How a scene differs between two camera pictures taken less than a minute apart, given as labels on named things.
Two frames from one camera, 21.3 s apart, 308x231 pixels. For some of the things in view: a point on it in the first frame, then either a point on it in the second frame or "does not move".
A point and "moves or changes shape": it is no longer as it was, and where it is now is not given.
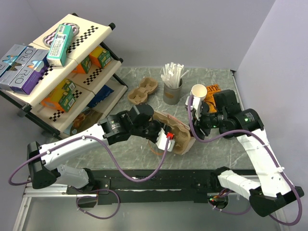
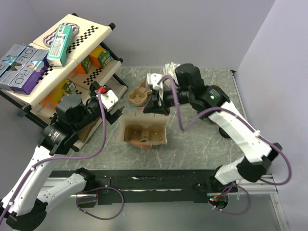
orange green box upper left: x=84 y=66 does not move
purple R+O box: x=30 y=74 does not move
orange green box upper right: x=100 y=57 does not move
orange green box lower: x=62 y=97 does not move
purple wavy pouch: x=48 y=40 does not move
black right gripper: x=199 y=125 -> x=158 y=105
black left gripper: x=159 y=125 -> x=110 y=117
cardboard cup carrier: x=183 y=142 moves or changes shape
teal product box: x=60 y=45 does not move
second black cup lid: x=224 y=130 does not move
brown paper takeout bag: x=192 y=140 moves or changes shape
